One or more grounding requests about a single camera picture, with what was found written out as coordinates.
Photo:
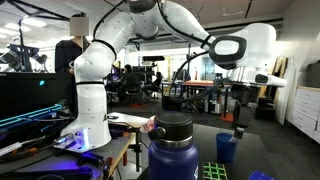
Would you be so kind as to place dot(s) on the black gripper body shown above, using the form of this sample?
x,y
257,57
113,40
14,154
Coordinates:
x,y
246,113

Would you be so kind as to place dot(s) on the blue plastic cup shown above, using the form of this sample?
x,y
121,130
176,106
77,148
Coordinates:
x,y
226,150

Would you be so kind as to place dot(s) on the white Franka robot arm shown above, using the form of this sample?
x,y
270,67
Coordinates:
x,y
93,70

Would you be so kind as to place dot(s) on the orange floor mat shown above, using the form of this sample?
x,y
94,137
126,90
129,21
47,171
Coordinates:
x,y
228,117

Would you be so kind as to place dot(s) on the black box on floor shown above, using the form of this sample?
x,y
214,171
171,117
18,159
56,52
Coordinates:
x,y
265,111

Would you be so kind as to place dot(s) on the silver metal canister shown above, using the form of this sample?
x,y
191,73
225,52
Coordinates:
x,y
217,107

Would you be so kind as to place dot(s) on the white leaning board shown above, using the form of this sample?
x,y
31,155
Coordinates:
x,y
287,100

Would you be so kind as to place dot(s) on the green grid rack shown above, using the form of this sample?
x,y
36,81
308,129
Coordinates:
x,y
213,171

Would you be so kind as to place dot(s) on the blue puzzle cube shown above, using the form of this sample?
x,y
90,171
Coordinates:
x,y
260,176

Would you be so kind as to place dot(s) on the orange topped work table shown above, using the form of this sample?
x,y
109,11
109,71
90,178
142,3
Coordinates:
x,y
200,84

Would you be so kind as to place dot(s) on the wooden leaning boards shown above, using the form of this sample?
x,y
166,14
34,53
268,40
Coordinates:
x,y
278,65

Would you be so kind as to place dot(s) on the white drawer cabinet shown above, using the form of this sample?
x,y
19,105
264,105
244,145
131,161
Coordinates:
x,y
306,110

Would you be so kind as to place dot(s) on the navy bottle with black lid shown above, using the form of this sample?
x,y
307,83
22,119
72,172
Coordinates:
x,y
172,156

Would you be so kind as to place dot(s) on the black cabinet under desk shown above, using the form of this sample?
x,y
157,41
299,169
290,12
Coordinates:
x,y
170,104

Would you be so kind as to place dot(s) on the dark bin on cabinet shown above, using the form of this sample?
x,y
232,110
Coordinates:
x,y
314,75

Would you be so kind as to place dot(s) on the pink crumpled wrapper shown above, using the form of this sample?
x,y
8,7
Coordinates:
x,y
149,124

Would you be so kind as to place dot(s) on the small seated person in black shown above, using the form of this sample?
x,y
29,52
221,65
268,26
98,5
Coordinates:
x,y
155,85

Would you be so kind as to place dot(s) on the red floor mat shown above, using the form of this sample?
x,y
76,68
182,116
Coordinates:
x,y
138,105

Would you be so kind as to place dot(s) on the black bar on stand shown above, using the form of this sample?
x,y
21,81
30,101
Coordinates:
x,y
153,58

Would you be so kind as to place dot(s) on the seated person on office chair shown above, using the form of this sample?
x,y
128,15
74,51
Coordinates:
x,y
131,82

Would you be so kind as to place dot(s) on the wooden edged robot table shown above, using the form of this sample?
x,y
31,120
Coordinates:
x,y
110,153

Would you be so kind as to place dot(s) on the standing person in black shirt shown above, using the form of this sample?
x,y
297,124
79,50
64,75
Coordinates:
x,y
65,55

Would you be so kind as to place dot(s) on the black computer monitor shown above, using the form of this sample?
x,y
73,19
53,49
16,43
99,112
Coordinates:
x,y
30,93

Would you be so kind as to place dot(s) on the black camera light rig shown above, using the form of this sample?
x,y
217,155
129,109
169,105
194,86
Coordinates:
x,y
21,53

